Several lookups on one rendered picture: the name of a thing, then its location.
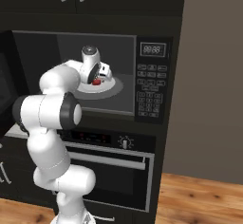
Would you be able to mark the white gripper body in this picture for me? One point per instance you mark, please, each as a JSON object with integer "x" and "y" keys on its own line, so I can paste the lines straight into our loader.
{"x": 106, "y": 72}

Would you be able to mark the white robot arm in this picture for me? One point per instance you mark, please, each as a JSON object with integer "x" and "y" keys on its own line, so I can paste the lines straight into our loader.
{"x": 47, "y": 110}

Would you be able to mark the white round plate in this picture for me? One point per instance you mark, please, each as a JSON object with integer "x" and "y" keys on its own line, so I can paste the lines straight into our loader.
{"x": 106, "y": 85}

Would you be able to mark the red bell pepper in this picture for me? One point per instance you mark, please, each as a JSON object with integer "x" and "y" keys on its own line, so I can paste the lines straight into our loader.
{"x": 96, "y": 82}

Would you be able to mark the grey microwave turntable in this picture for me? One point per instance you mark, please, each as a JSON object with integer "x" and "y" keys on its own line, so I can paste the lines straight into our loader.
{"x": 118, "y": 88}

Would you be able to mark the black microwave oven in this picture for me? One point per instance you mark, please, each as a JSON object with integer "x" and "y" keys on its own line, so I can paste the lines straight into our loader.
{"x": 152, "y": 82}

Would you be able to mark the black microwave door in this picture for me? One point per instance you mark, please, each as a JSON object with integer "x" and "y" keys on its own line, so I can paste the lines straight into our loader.
{"x": 8, "y": 76}

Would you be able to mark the black built-in oven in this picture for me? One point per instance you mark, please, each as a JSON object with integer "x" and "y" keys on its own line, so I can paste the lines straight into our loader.
{"x": 126, "y": 164}

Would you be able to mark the black oven door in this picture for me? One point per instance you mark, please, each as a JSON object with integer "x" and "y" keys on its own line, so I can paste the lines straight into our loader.
{"x": 120, "y": 180}

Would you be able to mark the dark base cabinet door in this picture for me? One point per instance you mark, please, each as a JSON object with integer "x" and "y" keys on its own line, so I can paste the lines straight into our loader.
{"x": 19, "y": 177}

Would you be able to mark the dark drawer front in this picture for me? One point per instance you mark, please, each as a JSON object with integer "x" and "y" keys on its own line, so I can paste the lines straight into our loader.
{"x": 133, "y": 216}

